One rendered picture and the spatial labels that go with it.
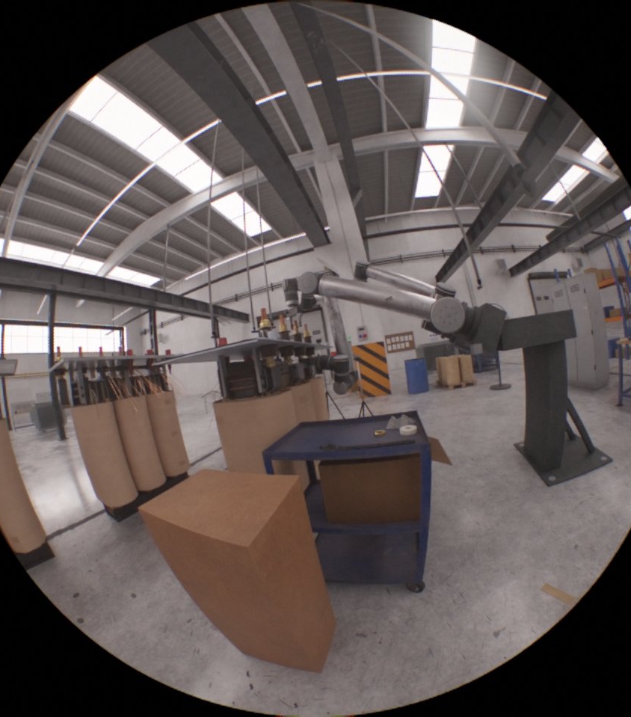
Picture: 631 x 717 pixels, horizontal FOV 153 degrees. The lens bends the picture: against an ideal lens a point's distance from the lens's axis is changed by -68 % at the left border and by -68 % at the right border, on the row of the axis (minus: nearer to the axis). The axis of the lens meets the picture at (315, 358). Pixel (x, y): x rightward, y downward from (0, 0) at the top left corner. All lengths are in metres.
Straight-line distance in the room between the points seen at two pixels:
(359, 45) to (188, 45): 6.63
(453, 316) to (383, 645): 1.61
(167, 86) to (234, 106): 6.14
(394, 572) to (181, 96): 10.82
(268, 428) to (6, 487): 2.06
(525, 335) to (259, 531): 1.72
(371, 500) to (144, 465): 2.16
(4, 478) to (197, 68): 4.23
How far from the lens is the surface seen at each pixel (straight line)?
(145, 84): 10.02
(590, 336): 4.89
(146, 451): 2.60
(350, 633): 1.34
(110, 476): 2.45
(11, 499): 2.28
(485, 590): 1.48
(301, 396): 1.71
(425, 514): 0.98
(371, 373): 6.61
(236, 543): 0.49
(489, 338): 1.58
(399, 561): 1.43
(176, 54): 3.70
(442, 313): 1.29
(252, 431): 1.33
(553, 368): 2.11
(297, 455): 0.90
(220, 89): 3.81
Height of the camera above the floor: 1.23
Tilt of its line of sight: 1 degrees up
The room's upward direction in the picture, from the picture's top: 9 degrees counter-clockwise
